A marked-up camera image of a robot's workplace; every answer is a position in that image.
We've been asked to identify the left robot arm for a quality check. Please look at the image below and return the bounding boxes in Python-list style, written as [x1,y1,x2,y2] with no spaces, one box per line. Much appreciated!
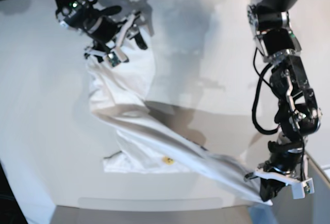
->
[245,0,322,202]

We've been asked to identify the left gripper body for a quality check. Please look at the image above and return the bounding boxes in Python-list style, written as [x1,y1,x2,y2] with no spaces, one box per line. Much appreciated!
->
[244,152,315,199]

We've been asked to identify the white printed t-shirt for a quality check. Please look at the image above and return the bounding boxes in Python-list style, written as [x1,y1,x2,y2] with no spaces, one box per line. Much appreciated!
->
[84,27,274,206]

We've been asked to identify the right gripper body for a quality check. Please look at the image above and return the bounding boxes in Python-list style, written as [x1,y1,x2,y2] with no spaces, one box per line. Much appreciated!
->
[84,12,148,67]

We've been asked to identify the grey front tray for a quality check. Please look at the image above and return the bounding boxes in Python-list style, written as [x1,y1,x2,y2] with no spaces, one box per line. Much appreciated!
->
[51,198,253,223]

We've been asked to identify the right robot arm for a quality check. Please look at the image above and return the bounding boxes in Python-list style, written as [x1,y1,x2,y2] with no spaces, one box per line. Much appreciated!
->
[55,0,148,68]

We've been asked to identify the grey bin right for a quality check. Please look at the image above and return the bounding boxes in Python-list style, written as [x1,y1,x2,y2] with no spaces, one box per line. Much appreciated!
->
[233,129,330,224]

